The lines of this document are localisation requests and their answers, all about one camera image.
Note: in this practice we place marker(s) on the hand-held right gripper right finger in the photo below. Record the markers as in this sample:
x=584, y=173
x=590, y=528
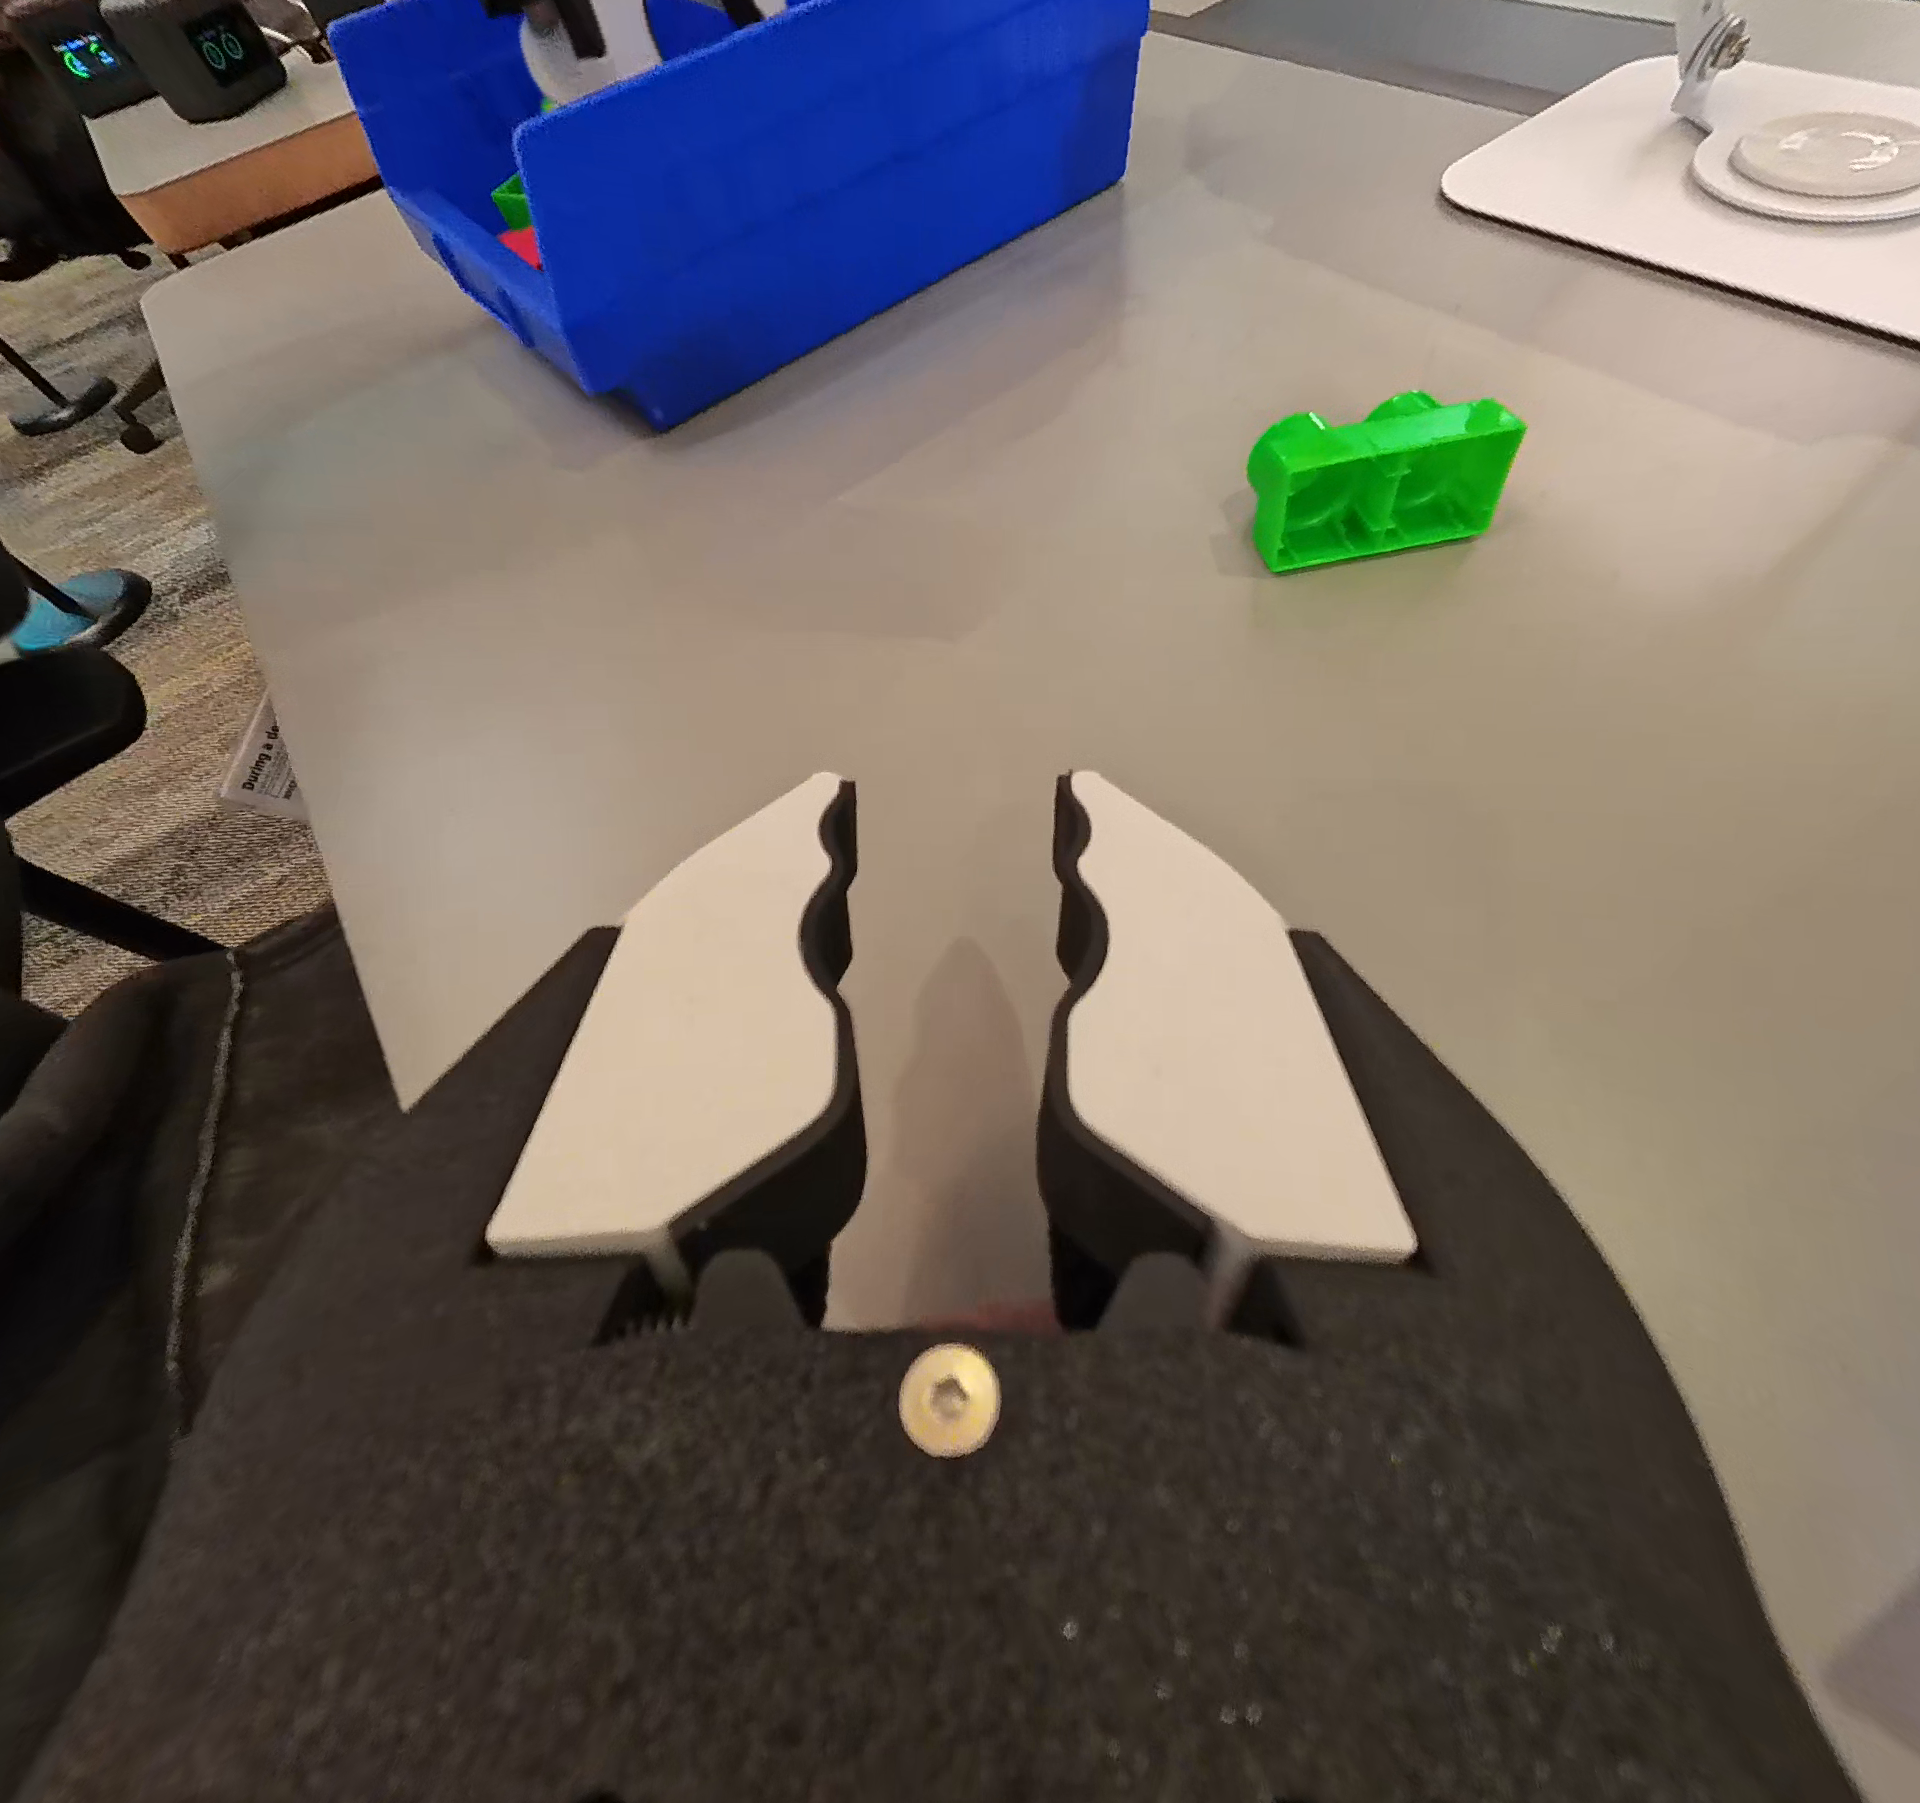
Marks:
x=1228, y=1068

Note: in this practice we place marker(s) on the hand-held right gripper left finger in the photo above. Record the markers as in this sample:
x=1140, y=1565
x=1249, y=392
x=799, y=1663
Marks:
x=673, y=1068

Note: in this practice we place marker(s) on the blue plastic bin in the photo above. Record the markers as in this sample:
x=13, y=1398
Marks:
x=822, y=183

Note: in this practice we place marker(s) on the green two-stud toy block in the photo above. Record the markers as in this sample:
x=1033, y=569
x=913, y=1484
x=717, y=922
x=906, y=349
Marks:
x=1381, y=484

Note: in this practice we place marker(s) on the grey desk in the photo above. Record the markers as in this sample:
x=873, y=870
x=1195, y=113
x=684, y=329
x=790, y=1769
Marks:
x=900, y=604

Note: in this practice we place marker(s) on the pile of colourful toy blocks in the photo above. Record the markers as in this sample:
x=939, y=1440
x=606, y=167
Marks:
x=512, y=201

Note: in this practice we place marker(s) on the grey wooden-edged table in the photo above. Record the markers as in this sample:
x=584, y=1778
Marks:
x=225, y=163

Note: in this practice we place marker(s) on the printed paper sheet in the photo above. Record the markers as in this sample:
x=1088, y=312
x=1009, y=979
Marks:
x=268, y=762

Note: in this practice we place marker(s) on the black office chair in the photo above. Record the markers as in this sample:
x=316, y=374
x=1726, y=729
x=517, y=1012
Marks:
x=59, y=183

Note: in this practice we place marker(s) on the teal shoe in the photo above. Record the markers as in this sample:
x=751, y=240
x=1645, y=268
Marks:
x=91, y=613

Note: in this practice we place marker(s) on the white stand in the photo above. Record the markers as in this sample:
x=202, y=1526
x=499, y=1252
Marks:
x=1650, y=183

